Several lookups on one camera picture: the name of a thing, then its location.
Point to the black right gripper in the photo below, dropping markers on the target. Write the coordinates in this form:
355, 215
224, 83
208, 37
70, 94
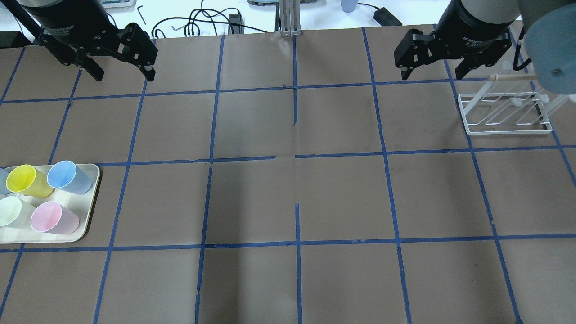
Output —
478, 27

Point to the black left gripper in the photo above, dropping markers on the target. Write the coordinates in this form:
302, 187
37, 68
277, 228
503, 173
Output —
67, 19

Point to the light blue plastic cup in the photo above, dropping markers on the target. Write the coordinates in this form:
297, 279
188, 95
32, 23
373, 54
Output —
68, 176

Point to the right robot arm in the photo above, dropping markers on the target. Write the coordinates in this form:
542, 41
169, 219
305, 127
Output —
476, 32

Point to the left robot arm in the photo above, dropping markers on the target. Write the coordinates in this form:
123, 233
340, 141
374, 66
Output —
77, 31

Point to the blue cup on desk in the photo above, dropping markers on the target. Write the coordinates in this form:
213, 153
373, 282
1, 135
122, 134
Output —
348, 6

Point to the yellow plastic cup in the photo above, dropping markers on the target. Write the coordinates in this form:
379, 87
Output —
28, 180

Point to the pink plastic cup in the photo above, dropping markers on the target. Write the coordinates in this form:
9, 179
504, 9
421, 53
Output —
53, 218

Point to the grey blue plastic cup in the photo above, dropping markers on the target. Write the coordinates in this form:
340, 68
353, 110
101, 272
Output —
3, 185

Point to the pale green plastic cup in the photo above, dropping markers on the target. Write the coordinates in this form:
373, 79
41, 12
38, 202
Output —
16, 213

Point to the black allen key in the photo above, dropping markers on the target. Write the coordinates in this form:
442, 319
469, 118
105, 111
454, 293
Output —
139, 10

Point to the black power adapter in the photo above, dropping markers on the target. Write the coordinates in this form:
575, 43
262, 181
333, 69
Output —
386, 18

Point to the beige plastic tray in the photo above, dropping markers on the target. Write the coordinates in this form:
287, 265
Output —
81, 205

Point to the white wire cup rack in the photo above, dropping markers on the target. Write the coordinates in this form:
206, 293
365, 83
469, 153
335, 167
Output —
510, 104

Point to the aluminium frame post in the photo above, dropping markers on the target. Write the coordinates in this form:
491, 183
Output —
289, 16

